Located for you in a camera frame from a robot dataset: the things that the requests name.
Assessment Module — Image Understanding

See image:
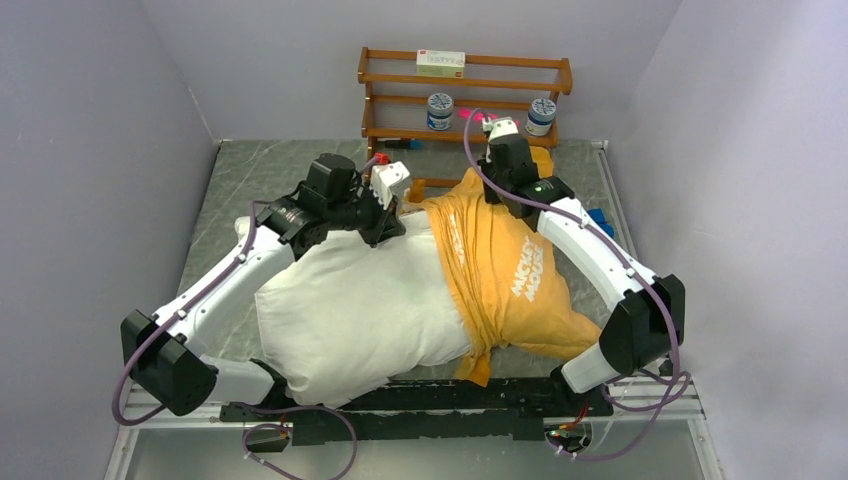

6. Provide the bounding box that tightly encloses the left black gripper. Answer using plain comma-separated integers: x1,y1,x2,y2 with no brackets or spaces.
324,177,404,247

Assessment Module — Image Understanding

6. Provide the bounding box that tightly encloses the white pillow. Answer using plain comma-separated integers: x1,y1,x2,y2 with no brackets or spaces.
255,210,471,408

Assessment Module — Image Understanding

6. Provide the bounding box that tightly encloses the orange Mickey Mouse pillowcase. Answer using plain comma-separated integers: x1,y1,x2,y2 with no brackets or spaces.
406,169,600,386

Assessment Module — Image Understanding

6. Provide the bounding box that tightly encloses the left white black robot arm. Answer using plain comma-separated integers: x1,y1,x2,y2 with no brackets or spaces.
112,153,412,426

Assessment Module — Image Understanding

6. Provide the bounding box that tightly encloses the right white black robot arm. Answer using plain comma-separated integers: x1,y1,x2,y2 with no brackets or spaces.
478,133,685,415

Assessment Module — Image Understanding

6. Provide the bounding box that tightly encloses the right blue white jar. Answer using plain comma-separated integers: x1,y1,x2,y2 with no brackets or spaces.
525,98,557,137

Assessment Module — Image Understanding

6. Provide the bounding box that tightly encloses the blue white jar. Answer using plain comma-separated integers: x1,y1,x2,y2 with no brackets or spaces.
426,92,454,131
525,98,557,137

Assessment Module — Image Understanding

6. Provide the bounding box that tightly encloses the pink plastic strip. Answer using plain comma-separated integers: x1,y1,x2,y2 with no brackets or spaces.
457,107,487,123

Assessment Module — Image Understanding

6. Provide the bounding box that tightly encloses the black blue marker pen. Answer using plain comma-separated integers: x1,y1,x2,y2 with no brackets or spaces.
380,138,423,150

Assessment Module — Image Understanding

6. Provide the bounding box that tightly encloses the left blue white jar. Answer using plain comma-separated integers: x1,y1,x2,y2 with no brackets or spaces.
426,92,454,131

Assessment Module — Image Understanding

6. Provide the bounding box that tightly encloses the blue grey eraser block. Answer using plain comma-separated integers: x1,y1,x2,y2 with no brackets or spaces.
587,208,615,238

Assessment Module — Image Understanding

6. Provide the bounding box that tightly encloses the wooden three-tier shelf rack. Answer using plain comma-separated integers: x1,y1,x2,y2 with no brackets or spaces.
357,46,574,158

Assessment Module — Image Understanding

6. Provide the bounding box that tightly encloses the white green cardboard box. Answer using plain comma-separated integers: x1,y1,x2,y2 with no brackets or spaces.
415,49,466,78

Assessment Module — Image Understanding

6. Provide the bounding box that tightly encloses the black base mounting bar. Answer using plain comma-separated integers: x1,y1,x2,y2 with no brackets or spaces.
219,377,613,446

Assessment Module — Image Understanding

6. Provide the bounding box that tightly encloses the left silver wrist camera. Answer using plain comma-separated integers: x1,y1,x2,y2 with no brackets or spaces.
366,153,412,210

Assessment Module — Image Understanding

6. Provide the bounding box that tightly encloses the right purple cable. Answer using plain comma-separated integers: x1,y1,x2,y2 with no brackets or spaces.
462,109,693,463

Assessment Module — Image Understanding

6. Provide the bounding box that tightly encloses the purple cable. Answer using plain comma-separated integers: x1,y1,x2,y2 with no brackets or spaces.
462,109,693,463
111,155,359,480

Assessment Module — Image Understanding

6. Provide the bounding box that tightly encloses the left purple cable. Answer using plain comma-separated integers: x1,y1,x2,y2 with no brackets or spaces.
111,155,359,480

